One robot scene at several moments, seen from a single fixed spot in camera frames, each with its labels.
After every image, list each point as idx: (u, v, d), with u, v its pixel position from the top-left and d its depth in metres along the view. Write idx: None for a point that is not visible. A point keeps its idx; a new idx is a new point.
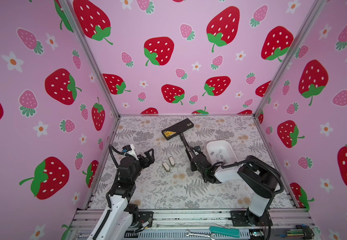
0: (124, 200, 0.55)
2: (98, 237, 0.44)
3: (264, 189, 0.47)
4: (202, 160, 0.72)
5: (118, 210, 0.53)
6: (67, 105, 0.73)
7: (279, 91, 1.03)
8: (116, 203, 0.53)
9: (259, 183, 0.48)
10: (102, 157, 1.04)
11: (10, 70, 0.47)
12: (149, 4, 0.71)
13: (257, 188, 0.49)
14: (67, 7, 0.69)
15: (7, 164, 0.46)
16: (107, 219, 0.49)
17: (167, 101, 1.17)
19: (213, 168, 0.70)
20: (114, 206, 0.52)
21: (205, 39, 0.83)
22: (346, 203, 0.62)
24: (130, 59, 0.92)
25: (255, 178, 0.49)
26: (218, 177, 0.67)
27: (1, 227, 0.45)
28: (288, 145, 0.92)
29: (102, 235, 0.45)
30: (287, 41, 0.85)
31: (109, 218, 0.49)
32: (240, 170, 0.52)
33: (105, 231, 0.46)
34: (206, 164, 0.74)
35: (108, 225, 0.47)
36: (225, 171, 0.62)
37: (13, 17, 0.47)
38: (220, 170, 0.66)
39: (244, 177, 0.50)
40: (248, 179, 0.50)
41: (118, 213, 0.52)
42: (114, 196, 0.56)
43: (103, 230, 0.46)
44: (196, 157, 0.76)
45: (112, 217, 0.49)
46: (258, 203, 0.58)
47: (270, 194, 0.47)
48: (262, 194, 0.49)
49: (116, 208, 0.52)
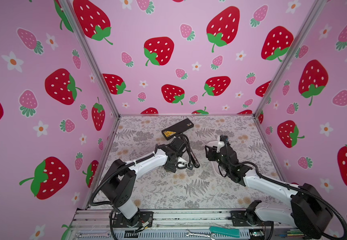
0: (165, 157, 0.60)
2: (138, 164, 0.51)
3: (313, 229, 0.40)
4: (232, 155, 0.62)
5: (158, 159, 0.58)
6: (67, 105, 0.73)
7: (279, 91, 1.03)
8: (159, 155, 0.59)
9: (314, 223, 0.41)
10: (102, 157, 1.04)
11: (10, 70, 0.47)
12: (149, 4, 0.71)
13: (302, 223, 0.43)
14: (67, 8, 0.70)
15: (7, 164, 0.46)
16: (149, 159, 0.55)
17: (167, 101, 1.17)
19: (241, 166, 0.65)
20: (157, 155, 0.59)
21: (206, 39, 0.83)
22: (346, 203, 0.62)
24: (130, 59, 0.92)
25: (310, 215, 0.41)
26: (247, 181, 0.59)
27: (1, 226, 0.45)
28: (288, 145, 0.92)
29: (141, 165, 0.51)
30: (287, 41, 0.85)
31: (151, 159, 0.56)
32: (294, 199, 0.43)
33: (144, 164, 0.52)
34: (234, 161, 0.63)
35: (146, 163, 0.53)
36: (264, 183, 0.53)
37: (13, 17, 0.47)
38: (254, 176, 0.57)
39: (296, 208, 0.42)
40: (298, 211, 0.42)
41: (156, 162, 0.57)
42: (159, 149, 0.63)
43: (143, 162, 0.53)
44: (225, 149, 0.65)
45: (152, 161, 0.55)
46: (274, 215, 0.55)
47: (316, 235, 0.40)
48: (305, 230, 0.43)
49: (158, 157, 0.58)
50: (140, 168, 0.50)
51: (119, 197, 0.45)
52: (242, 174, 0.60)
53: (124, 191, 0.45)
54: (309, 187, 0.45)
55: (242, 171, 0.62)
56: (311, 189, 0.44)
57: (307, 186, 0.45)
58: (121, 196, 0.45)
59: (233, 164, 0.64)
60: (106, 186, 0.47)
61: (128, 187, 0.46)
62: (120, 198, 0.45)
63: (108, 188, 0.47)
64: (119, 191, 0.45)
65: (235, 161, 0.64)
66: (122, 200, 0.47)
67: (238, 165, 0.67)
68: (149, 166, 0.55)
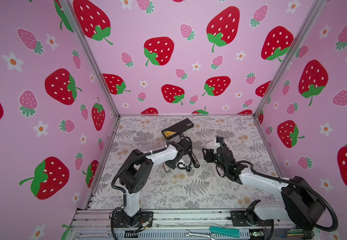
0: (175, 152, 0.65)
2: (153, 154, 0.56)
3: (305, 220, 0.41)
4: (228, 153, 0.65)
5: (170, 153, 0.63)
6: (67, 105, 0.73)
7: (279, 91, 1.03)
8: (170, 149, 0.65)
9: (305, 213, 0.42)
10: (102, 157, 1.04)
11: (10, 70, 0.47)
12: (149, 4, 0.71)
13: (294, 215, 0.44)
14: (67, 8, 0.70)
15: (6, 163, 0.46)
16: (163, 151, 0.61)
17: (167, 101, 1.17)
19: (237, 165, 0.67)
20: (169, 149, 0.64)
21: (206, 39, 0.83)
22: (346, 203, 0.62)
24: (130, 59, 0.92)
25: (300, 205, 0.42)
26: (243, 179, 0.60)
27: (0, 226, 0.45)
28: (288, 145, 0.92)
29: (156, 155, 0.56)
30: (287, 41, 0.85)
31: (163, 151, 0.61)
32: (284, 191, 0.45)
33: (158, 155, 0.57)
34: (231, 160, 0.66)
35: (161, 155, 0.58)
36: (257, 178, 0.55)
37: (13, 17, 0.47)
38: (249, 173, 0.59)
39: (287, 200, 0.43)
40: (289, 203, 0.43)
41: (168, 155, 0.62)
42: (169, 145, 0.68)
43: (159, 153, 0.58)
44: (221, 149, 0.68)
45: (165, 154, 0.60)
46: (270, 211, 0.56)
47: (309, 226, 0.41)
48: (298, 222, 0.44)
49: (170, 150, 0.64)
50: (154, 158, 0.54)
51: (136, 183, 0.49)
52: (238, 172, 0.62)
53: (141, 178, 0.49)
54: (299, 180, 0.46)
55: (238, 170, 0.64)
56: (302, 181, 0.46)
57: (297, 178, 0.47)
58: (138, 182, 0.49)
59: (230, 163, 0.67)
60: (124, 172, 0.52)
61: (145, 174, 0.50)
62: (137, 184, 0.49)
63: (126, 175, 0.51)
64: (137, 178, 0.49)
65: (231, 161, 0.67)
66: (138, 187, 0.51)
67: (235, 164, 0.69)
68: (162, 158, 0.59)
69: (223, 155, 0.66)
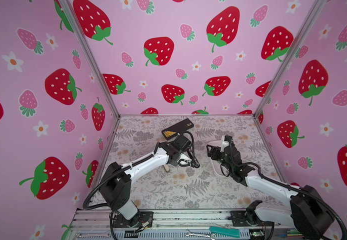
0: (166, 157, 0.57)
2: (134, 167, 0.48)
3: (312, 230, 0.40)
4: (236, 154, 0.63)
5: (157, 160, 0.54)
6: (67, 105, 0.73)
7: (279, 91, 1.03)
8: (159, 155, 0.56)
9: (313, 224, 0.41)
10: (102, 157, 1.04)
11: (10, 70, 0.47)
12: (149, 4, 0.71)
13: (301, 224, 0.43)
14: (67, 8, 0.70)
15: (6, 163, 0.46)
16: (148, 160, 0.52)
17: (167, 101, 1.17)
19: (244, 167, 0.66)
20: (157, 156, 0.55)
21: (206, 39, 0.83)
22: (346, 203, 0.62)
24: (130, 60, 0.92)
25: (309, 215, 0.41)
26: (248, 181, 0.59)
27: (0, 227, 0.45)
28: (288, 146, 0.92)
29: (138, 168, 0.49)
30: (287, 41, 0.85)
31: (150, 160, 0.53)
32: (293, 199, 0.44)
33: (141, 166, 0.50)
34: (237, 160, 0.64)
35: (145, 165, 0.51)
36: (265, 183, 0.53)
37: (13, 17, 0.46)
38: (256, 177, 0.57)
39: (295, 209, 0.42)
40: (296, 211, 0.42)
41: (154, 163, 0.54)
42: (159, 149, 0.58)
43: (141, 165, 0.50)
44: (229, 149, 0.66)
45: (151, 163, 0.52)
46: (273, 215, 0.56)
47: (315, 237, 0.40)
48: (304, 231, 0.43)
49: (157, 158, 0.55)
50: (137, 171, 0.48)
51: (116, 200, 0.44)
52: (245, 174, 0.61)
53: (120, 195, 0.44)
54: (310, 189, 0.45)
55: (245, 171, 0.63)
56: (312, 191, 0.44)
57: (308, 188, 0.45)
58: (118, 199, 0.45)
59: (236, 163, 0.65)
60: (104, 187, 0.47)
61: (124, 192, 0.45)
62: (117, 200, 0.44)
63: (106, 191, 0.46)
64: (116, 195, 0.43)
65: (238, 161, 0.65)
66: (118, 203, 0.46)
67: (241, 165, 0.68)
68: (148, 167, 0.52)
69: (230, 155, 0.64)
